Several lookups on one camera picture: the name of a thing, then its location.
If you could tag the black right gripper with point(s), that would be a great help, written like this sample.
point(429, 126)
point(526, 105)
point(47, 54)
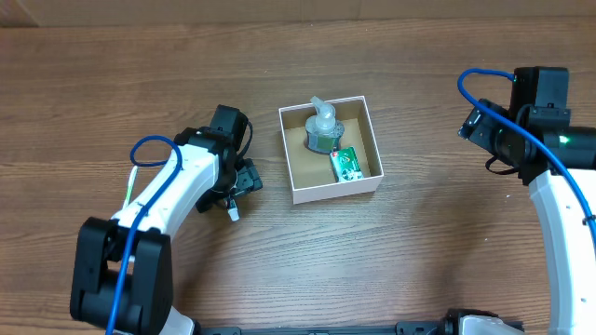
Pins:
point(475, 129)

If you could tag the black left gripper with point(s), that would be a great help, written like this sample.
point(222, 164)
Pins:
point(249, 175)

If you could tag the green toothpaste tube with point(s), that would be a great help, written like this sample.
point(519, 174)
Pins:
point(232, 209)

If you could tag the clear pump soap bottle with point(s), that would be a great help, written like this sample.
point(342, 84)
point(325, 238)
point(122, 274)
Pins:
point(323, 130)

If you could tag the green Dettol soap bar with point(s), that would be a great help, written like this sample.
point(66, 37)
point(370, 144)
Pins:
point(345, 165)

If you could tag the green white toothbrush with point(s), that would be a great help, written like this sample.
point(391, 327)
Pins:
point(130, 186)

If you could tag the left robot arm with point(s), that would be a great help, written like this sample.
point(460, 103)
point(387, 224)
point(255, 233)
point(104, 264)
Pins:
point(123, 278)

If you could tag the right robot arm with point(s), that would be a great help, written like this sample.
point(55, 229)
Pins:
point(556, 161)

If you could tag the white cardboard box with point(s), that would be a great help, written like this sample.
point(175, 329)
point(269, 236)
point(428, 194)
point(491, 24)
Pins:
point(310, 174)

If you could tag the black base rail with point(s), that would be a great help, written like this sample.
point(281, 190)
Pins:
point(456, 321)

